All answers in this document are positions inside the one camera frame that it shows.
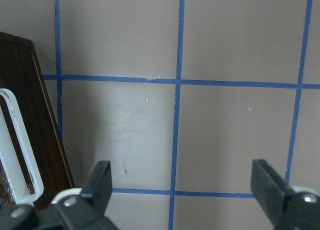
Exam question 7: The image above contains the dark wooden drawer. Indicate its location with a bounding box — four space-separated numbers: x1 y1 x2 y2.
0 32 75 210

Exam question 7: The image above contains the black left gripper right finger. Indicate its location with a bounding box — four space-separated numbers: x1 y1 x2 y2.
250 159 320 230

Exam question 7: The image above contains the white drawer handle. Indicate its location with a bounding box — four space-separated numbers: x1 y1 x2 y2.
0 88 45 206

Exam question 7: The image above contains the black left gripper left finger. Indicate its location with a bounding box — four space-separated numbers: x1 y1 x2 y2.
35 161 117 230

